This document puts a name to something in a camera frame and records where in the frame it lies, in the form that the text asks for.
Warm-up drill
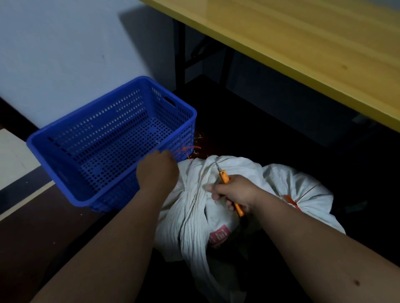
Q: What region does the person's left hand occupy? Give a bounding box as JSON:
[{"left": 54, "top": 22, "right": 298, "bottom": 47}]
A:
[{"left": 136, "top": 149, "right": 180, "bottom": 196}]

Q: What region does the person's right hand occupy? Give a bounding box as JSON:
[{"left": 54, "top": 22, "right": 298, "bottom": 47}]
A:
[{"left": 206, "top": 174, "right": 262, "bottom": 216}]

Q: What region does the orange utility knife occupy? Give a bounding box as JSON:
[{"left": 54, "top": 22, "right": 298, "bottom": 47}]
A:
[{"left": 214, "top": 161, "right": 245, "bottom": 217}]

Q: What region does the red string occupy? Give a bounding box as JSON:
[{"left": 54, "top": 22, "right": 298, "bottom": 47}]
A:
[{"left": 170, "top": 145, "right": 202, "bottom": 160}]

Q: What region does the person's left forearm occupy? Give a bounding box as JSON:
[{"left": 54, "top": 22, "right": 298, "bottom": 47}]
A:
[{"left": 31, "top": 187, "right": 176, "bottom": 303}]

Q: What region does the person's right forearm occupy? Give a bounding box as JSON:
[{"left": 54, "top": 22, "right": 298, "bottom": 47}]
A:
[{"left": 247, "top": 190, "right": 400, "bottom": 303}]

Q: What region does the white woven sack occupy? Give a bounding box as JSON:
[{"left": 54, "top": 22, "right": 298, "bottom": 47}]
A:
[{"left": 154, "top": 155, "right": 346, "bottom": 303}]

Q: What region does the blue plastic basket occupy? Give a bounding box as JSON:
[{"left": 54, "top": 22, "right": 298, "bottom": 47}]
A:
[{"left": 26, "top": 76, "right": 198, "bottom": 213}]

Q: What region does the black table leg frame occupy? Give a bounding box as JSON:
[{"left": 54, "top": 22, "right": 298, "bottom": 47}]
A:
[{"left": 173, "top": 18, "right": 235, "bottom": 92}]

